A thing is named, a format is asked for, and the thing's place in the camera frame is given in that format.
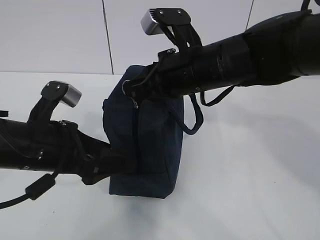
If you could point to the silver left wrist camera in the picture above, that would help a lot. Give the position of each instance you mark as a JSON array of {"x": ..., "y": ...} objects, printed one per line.
[{"x": 53, "y": 93}]

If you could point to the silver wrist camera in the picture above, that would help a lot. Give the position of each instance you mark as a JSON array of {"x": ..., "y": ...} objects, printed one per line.
[
  {"x": 53, "y": 93},
  {"x": 175, "y": 23}
]

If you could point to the navy blue fabric lunch bag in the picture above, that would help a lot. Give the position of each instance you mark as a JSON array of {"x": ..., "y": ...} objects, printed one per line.
[{"x": 151, "y": 137}]

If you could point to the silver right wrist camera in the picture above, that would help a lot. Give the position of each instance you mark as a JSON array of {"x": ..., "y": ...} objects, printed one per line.
[{"x": 175, "y": 23}]

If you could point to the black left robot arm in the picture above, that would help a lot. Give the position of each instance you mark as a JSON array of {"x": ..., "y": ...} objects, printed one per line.
[{"x": 60, "y": 147}]

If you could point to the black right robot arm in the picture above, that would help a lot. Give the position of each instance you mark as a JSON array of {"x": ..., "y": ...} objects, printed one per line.
[{"x": 272, "y": 52}]

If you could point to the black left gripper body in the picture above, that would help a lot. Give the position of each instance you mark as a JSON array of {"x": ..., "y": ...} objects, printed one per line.
[{"x": 89, "y": 155}]

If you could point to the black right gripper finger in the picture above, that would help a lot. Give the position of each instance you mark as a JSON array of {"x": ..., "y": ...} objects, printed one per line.
[{"x": 139, "y": 87}]

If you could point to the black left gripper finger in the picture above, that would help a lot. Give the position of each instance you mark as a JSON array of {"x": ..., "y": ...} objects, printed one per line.
[{"x": 109, "y": 162}]

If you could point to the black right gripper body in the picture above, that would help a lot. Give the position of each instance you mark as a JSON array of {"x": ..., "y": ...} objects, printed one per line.
[{"x": 172, "y": 75}]

